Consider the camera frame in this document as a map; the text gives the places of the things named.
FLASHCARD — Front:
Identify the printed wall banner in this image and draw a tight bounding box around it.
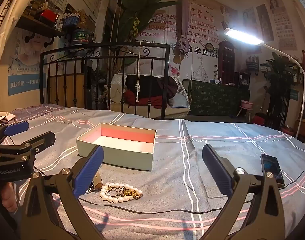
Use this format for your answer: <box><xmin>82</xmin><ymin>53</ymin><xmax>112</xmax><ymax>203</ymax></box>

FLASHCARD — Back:
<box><xmin>142</xmin><ymin>0</ymin><xmax>223</xmax><ymax>80</ymax></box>

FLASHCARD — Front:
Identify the person's left hand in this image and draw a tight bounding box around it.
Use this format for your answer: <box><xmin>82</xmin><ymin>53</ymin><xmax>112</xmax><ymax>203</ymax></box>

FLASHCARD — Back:
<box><xmin>0</xmin><ymin>182</ymin><xmax>19</xmax><ymax>212</ymax></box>

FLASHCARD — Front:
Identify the teal tin canister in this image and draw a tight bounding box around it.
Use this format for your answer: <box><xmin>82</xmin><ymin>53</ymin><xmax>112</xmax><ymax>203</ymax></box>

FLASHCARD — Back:
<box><xmin>72</xmin><ymin>29</ymin><xmax>90</xmax><ymax>46</ymax></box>

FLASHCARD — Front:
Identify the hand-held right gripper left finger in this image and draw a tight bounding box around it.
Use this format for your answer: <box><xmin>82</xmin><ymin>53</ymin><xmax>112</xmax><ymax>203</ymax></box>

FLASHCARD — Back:
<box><xmin>19</xmin><ymin>145</ymin><xmax>104</xmax><ymax>240</ymax></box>

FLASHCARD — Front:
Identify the red box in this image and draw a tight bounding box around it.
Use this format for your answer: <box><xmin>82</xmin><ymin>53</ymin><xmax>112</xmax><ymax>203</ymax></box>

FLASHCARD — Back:
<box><xmin>40</xmin><ymin>9</ymin><xmax>59</xmax><ymax>22</ymax></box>

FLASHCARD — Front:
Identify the white wicker swing chair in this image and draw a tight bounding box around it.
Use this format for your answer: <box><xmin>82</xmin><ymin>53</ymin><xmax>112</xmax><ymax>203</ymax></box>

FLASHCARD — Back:
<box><xmin>110</xmin><ymin>73</ymin><xmax>191</xmax><ymax>119</ymax></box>

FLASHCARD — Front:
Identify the small wall rack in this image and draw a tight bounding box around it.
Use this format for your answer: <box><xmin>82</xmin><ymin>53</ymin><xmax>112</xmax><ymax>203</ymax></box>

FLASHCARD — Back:
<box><xmin>246</xmin><ymin>55</ymin><xmax>260</xmax><ymax>75</ymax></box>

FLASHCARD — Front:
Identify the dark clothes pile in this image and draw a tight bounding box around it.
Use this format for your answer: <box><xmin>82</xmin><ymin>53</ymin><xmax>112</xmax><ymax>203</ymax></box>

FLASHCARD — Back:
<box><xmin>124</xmin><ymin>74</ymin><xmax>178</xmax><ymax>100</ymax></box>

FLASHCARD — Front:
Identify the red cloth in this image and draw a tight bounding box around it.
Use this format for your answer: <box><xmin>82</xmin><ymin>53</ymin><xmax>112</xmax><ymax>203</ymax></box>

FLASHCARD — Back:
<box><xmin>124</xmin><ymin>91</ymin><xmax>171</xmax><ymax>109</ymax></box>

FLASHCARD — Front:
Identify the face wall poster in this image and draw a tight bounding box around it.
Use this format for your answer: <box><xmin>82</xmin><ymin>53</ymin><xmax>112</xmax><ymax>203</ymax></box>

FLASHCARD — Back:
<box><xmin>8</xmin><ymin>27</ymin><xmax>46</xmax><ymax>97</ymax></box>

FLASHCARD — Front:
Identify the beige strap wristwatch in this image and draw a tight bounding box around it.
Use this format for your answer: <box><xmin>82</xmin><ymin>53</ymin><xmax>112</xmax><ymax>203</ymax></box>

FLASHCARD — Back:
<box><xmin>89</xmin><ymin>172</ymin><xmax>103</xmax><ymax>193</ymax></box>

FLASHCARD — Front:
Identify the white floor lamp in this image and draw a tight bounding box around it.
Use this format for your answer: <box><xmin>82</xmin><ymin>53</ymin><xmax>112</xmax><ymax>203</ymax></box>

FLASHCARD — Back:
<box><xmin>223</xmin><ymin>27</ymin><xmax>305</xmax><ymax>139</ymax></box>

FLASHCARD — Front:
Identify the cardboard box pink inside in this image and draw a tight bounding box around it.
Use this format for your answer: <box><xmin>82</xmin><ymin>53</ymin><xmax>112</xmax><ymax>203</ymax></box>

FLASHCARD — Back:
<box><xmin>76</xmin><ymin>123</ymin><xmax>157</xmax><ymax>172</ymax></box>

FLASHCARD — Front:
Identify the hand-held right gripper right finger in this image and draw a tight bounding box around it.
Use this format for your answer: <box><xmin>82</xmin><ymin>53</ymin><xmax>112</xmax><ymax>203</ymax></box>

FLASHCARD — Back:
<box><xmin>202</xmin><ymin>144</ymin><xmax>289</xmax><ymax>240</ymax></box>

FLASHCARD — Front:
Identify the large banana leaf plant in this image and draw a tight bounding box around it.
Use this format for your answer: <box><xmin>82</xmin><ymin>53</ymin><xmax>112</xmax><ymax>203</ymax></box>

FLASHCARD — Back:
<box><xmin>106</xmin><ymin>0</ymin><xmax>183</xmax><ymax>45</ymax></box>

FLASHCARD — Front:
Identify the black iron bed frame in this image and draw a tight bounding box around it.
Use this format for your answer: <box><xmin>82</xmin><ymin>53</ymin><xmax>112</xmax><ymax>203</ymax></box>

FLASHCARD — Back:
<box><xmin>40</xmin><ymin>42</ymin><xmax>171</xmax><ymax>120</ymax></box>

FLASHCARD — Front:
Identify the folded grey hanging umbrella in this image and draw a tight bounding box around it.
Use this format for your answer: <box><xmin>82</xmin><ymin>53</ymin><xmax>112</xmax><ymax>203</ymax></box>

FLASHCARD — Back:
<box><xmin>173</xmin><ymin>0</ymin><xmax>191</xmax><ymax>64</ymax></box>

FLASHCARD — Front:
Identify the black smartphone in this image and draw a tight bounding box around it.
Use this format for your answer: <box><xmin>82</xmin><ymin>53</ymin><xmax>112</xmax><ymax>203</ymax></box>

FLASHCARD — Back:
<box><xmin>261</xmin><ymin>154</ymin><xmax>285</xmax><ymax>188</ymax></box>

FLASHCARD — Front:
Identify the grey plaid bed sheet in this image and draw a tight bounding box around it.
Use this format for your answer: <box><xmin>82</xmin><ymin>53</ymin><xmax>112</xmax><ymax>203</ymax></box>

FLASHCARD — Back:
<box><xmin>0</xmin><ymin>103</ymin><xmax>305</xmax><ymax>240</ymax></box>

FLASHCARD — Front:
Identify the portrait wall poster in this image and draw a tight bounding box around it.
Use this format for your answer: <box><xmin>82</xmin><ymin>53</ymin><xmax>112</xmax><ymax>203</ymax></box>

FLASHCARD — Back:
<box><xmin>269</xmin><ymin>0</ymin><xmax>286</xmax><ymax>17</ymax></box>

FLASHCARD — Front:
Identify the gold square pendant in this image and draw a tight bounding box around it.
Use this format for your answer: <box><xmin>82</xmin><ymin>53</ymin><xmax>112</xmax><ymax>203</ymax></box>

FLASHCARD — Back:
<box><xmin>122</xmin><ymin>189</ymin><xmax>143</xmax><ymax>200</ymax></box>

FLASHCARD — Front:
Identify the red phone booth cabinet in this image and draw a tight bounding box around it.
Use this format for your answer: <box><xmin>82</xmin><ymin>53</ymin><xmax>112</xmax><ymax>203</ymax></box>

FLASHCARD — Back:
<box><xmin>217</xmin><ymin>40</ymin><xmax>236</xmax><ymax>85</ymax></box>

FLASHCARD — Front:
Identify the white pearl bracelet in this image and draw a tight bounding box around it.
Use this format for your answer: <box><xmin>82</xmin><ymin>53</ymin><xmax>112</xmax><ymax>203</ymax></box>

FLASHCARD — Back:
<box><xmin>100</xmin><ymin>183</ymin><xmax>143</xmax><ymax>204</ymax></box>

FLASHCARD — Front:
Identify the green patterned counter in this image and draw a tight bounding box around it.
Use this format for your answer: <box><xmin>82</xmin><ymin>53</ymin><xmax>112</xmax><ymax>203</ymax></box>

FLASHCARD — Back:
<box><xmin>182</xmin><ymin>79</ymin><xmax>250</xmax><ymax>117</ymax></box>

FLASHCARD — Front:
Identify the dark wall shelf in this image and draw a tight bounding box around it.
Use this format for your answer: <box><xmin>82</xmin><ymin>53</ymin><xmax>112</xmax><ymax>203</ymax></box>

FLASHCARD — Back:
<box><xmin>15</xmin><ymin>15</ymin><xmax>68</xmax><ymax>48</ymax></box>

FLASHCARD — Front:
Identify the white rope tassel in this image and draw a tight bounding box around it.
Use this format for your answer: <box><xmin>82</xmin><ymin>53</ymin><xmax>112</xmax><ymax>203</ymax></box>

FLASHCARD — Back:
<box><xmin>135</xmin><ymin>40</ymin><xmax>143</xmax><ymax>103</ymax></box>

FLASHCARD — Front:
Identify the dark potted plant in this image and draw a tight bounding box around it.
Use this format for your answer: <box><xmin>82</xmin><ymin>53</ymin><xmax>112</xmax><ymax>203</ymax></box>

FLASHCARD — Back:
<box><xmin>266</xmin><ymin>52</ymin><xmax>303</xmax><ymax>128</ymax></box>

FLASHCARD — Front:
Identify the pink stool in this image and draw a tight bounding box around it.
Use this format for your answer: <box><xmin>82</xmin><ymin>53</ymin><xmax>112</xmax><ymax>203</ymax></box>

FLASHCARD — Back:
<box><xmin>239</xmin><ymin>100</ymin><xmax>254</xmax><ymax>120</ymax></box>

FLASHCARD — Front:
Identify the blue plastic basket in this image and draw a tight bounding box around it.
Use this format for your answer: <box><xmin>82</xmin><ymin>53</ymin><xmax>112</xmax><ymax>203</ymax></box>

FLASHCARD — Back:
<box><xmin>63</xmin><ymin>17</ymin><xmax>79</xmax><ymax>27</ymax></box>

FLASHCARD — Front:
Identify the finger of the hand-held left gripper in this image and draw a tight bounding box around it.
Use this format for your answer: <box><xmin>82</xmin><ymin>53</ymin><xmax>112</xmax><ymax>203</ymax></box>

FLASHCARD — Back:
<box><xmin>0</xmin><ymin>131</ymin><xmax>56</xmax><ymax>155</ymax></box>
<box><xmin>0</xmin><ymin>121</ymin><xmax>29</xmax><ymax>147</ymax></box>

